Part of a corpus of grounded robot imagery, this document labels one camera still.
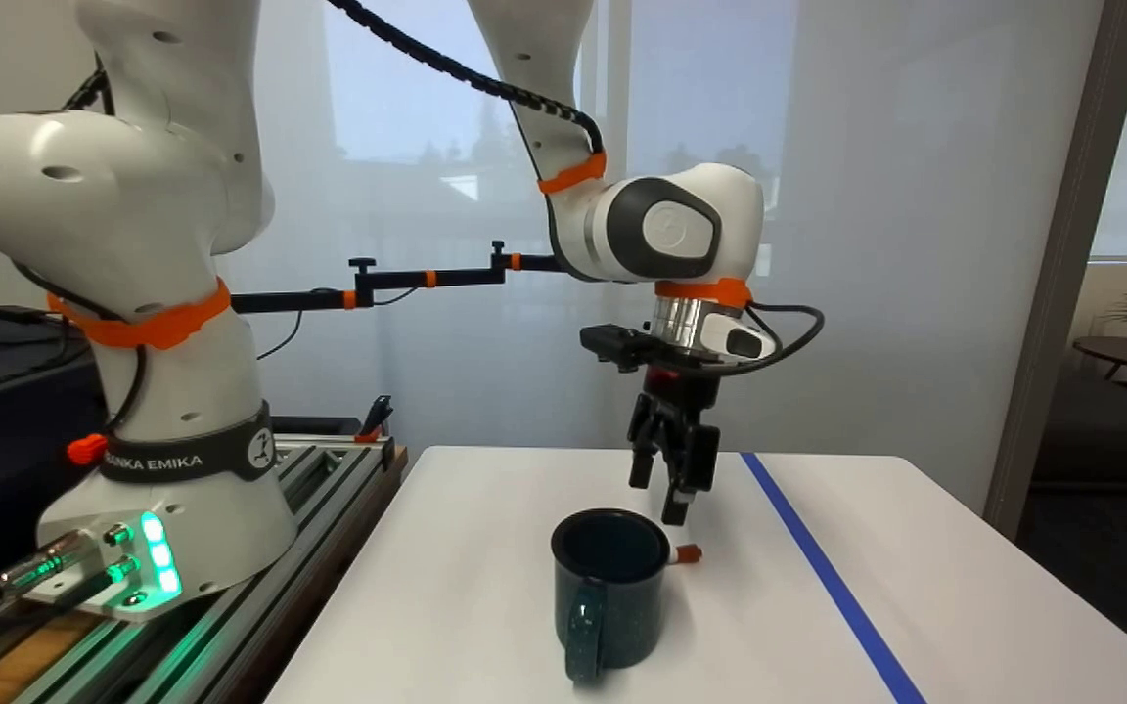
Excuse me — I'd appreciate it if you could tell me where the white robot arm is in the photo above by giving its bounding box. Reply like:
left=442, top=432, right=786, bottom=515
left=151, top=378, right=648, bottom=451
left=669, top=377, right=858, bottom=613
left=0, top=0, right=778, bottom=621

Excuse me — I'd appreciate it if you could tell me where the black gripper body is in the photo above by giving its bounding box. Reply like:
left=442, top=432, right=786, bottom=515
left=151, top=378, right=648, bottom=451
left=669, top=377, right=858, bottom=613
left=626, top=365, right=721, bottom=473

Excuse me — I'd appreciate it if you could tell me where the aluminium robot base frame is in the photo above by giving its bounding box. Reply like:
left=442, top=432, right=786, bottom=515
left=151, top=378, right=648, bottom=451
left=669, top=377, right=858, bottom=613
left=0, top=441, right=402, bottom=704

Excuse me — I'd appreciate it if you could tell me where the white red marker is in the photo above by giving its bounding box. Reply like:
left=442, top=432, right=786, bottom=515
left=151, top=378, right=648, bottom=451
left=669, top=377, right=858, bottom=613
left=671, top=543, right=699, bottom=563

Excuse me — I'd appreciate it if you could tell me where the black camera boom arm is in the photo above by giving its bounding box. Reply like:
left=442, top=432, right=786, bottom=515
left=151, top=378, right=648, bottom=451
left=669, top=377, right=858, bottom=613
left=232, top=241, right=560, bottom=314

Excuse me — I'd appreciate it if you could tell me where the blue tape border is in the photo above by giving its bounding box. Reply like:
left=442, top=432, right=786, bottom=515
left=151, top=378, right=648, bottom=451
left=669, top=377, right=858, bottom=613
left=744, top=453, right=927, bottom=704

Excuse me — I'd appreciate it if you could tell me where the dark teal mug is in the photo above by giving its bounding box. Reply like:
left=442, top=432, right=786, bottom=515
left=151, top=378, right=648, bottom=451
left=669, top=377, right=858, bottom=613
left=550, top=509, right=669, bottom=689

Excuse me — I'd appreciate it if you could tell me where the black equipment case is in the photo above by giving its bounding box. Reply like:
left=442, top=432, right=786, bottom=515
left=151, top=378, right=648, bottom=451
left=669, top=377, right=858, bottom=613
left=0, top=305, right=110, bottom=619

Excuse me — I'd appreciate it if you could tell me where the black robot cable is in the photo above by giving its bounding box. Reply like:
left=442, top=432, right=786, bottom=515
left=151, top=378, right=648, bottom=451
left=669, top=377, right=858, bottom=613
left=323, top=0, right=828, bottom=382

